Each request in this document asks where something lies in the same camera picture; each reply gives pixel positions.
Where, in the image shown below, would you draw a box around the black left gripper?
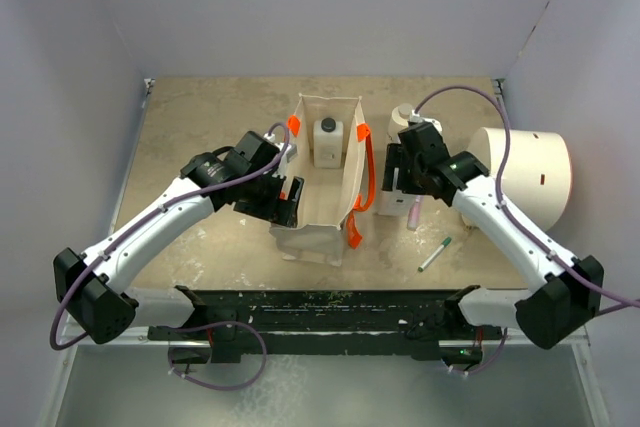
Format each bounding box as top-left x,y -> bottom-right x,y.
235,169 -> 302,228

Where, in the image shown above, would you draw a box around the canvas tote bag orange handles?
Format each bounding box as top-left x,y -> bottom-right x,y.
270,94 -> 376,266

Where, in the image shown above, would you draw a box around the large white lid jar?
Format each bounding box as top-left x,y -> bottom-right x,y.
387,103 -> 413,143

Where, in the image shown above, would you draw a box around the white bottle black cap front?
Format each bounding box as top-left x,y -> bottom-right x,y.
377,167 -> 416,217

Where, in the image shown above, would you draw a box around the white bottle black cap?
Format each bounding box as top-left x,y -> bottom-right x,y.
377,167 -> 416,217
313,117 -> 344,169

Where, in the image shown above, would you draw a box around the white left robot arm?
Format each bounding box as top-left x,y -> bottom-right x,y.
53,131 -> 304,344

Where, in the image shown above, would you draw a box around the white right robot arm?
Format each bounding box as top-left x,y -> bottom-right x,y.
385,121 -> 604,349

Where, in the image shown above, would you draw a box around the pink highlighter tube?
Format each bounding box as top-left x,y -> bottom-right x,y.
407,196 -> 423,231

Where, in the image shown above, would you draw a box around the green white marker pen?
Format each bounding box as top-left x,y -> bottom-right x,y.
418,237 -> 452,272

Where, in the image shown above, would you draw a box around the large white paper roll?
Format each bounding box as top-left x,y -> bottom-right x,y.
459,126 -> 572,231

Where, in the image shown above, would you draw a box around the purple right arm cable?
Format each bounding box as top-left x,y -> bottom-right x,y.
412,85 -> 640,316

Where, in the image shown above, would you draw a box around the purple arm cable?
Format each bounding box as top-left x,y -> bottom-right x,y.
48,121 -> 292,350
412,85 -> 640,316

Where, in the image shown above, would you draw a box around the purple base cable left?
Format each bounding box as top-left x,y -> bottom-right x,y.
167,321 -> 269,391

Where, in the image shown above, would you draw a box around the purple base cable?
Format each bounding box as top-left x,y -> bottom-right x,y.
167,321 -> 269,391
447,319 -> 507,378

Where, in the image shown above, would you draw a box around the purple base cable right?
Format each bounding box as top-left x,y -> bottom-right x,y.
447,319 -> 507,378

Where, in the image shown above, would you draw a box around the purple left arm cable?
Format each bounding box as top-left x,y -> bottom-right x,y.
48,121 -> 292,350

